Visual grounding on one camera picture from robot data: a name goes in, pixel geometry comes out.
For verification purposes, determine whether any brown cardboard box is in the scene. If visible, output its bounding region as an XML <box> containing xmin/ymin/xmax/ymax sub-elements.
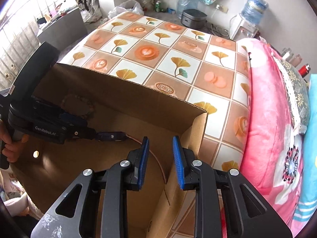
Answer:
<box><xmin>10</xmin><ymin>63</ymin><xmax>208</xmax><ymax>238</ymax></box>

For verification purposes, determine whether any purple black smartwatch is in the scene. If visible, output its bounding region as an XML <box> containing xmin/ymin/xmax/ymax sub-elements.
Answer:
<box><xmin>95</xmin><ymin>131</ymin><xmax>128</xmax><ymax>142</ymax></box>

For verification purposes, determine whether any blue water dispenser bottle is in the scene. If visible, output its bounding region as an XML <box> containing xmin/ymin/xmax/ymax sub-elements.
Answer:
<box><xmin>241</xmin><ymin>0</ymin><xmax>269</xmax><ymax>26</ymax></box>

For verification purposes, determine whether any white plastic bag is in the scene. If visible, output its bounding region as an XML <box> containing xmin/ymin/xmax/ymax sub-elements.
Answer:
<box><xmin>108</xmin><ymin>0</ymin><xmax>144</xmax><ymax>19</ymax></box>

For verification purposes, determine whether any blue pillow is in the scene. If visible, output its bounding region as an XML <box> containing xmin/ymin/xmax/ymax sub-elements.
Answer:
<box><xmin>292</xmin><ymin>73</ymin><xmax>317</xmax><ymax>222</ymax></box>

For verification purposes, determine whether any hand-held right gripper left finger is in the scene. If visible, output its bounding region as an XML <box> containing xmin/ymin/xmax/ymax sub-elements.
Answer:
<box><xmin>30</xmin><ymin>136</ymin><xmax>151</xmax><ymax>238</ymax></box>

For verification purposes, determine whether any white water dispenser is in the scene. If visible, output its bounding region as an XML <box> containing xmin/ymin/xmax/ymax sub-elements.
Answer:
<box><xmin>229</xmin><ymin>13</ymin><xmax>259</xmax><ymax>41</ymax></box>

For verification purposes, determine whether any grey floral lace pillow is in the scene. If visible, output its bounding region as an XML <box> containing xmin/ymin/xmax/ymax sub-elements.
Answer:
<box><xmin>272</xmin><ymin>55</ymin><xmax>311</xmax><ymax>132</ymax></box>

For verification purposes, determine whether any grey cabinet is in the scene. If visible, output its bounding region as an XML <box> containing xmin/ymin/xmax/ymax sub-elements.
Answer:
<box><xmin>37</xmin><ymin>6</ymin><xmax>88</xmax><ymax>52</ymax></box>

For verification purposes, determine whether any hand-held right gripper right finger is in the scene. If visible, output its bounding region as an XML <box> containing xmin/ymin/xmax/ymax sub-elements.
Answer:
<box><xmin>173</xmin><ymin>136</ymin><xmax>294</xmax><ymax>238</ymax></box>

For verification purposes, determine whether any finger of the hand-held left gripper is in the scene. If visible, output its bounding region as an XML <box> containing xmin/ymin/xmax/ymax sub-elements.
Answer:
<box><xmin>32</xmin><ymin>97</ymin><xmax>88</xmax><ymax>127</ymax></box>
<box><xmin>65</xmin><ymin>126</ymin><xmax>96</xmax><ymax>142</ymax></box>

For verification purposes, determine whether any pink floral blanket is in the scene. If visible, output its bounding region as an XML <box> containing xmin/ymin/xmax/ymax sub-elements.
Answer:
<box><xmin>236</xmin><ymin>38</ymin><xmax>310</xmax><ymax>238</ymax></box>

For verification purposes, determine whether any clear plastic bag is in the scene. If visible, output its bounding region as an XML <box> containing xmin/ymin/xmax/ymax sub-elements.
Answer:
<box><xmin>82</xmin><ymin>2</ymin><xmax>102</xmax><ymax>23</ymax></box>

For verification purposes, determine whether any white metal railing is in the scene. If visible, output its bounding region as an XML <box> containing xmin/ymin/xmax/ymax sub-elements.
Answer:
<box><xmin>0</xmin><ymin>17</ymin><xmax>42</xmax><ymax>90</ymax></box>

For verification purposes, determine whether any person's left hand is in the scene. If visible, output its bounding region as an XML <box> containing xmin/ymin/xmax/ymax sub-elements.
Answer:
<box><xmin>0</xmin><ymin>123</ymin><xmax>29</xmax><ymax>163</ymax></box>

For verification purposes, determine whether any grey rice cooker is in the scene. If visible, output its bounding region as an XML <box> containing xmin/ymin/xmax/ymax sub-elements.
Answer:
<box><xmin>180</xmin><ymin>9</ymin><xmax>208</xmax><ymax>31</ymax></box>

